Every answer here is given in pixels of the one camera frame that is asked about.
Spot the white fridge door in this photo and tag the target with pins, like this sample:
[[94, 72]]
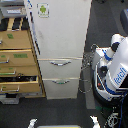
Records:
[[63, 32]]

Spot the white refrigerator body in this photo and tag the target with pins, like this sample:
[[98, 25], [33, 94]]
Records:
[[59, 29]]

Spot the wooden drawer cabinet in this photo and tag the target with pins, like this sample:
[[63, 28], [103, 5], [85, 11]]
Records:
[[19, 69]]

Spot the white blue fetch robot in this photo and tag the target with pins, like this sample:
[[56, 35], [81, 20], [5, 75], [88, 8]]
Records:
[[110, 68]]

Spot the green android sticker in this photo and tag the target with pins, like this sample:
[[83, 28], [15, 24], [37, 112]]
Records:
[[43, 10]]

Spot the grey box on cabinet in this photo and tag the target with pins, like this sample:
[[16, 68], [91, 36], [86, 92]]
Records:
[[13, 11]]

